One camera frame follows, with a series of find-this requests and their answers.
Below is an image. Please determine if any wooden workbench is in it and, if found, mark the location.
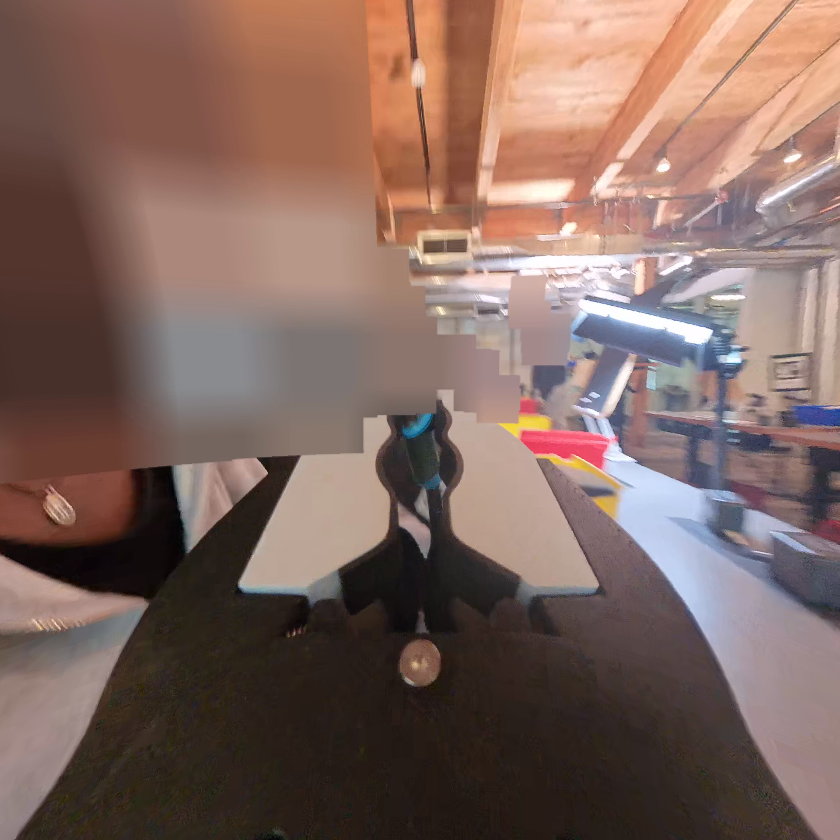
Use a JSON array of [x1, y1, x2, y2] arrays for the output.
[[646, 410, 840, 526]]

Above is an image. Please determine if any led light panel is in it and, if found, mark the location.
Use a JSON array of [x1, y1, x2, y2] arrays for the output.
[[570, 295, 716, 368]]

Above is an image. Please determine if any silver ceiling duct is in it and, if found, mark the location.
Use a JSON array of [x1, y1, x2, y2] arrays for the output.
[[755, 154, 840, 227]]

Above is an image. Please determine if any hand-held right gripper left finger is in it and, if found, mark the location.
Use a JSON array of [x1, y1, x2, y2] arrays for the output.
[[238, 415, 396, 601]]

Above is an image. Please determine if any black board on stand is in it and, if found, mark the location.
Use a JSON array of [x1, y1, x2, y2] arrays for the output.
[[574, 348, 636, 421]]

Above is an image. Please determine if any yellow plastic bin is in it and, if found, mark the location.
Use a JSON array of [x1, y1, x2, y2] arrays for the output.
[[499, 420, 546, 455], [545, 451, 624, 522]]

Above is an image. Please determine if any black braided hdmi cable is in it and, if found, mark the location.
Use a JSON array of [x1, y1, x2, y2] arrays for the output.
[[399, 412, 450, 572]]

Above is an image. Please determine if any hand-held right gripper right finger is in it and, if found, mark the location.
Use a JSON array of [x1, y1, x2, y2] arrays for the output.
[[436, 394, 599, 601]]

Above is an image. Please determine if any black light stand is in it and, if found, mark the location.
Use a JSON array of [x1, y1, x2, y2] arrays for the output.
[[705, 331, 752, 526]]

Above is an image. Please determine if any ceiling air vent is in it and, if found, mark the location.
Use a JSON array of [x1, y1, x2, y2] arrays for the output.
[[416, 230, 475, 265]]

